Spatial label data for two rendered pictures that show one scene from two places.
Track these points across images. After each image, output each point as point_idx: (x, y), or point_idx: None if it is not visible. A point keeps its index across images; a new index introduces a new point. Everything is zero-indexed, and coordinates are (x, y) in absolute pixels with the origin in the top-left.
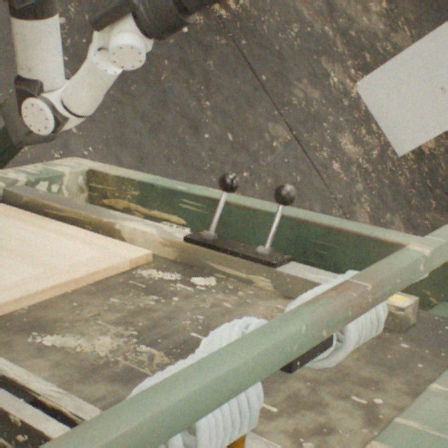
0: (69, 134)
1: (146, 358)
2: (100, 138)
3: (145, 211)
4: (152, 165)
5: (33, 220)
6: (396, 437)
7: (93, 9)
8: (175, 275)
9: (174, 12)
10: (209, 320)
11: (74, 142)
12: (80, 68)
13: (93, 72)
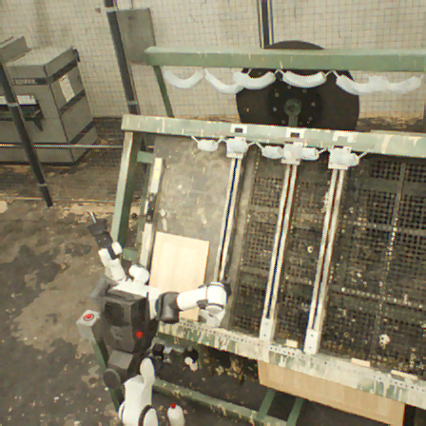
0: (15, 408)
1: (201, 199)
2: (5, 398)
3: None
4: (0, 373)
5: (153, 279)
6: (217, 135)
7: None
8: (163, 221)
9: (108, 231)
10: (180, 198)
11: (18, 404)
12: (116, 270)
13: (119, 262)
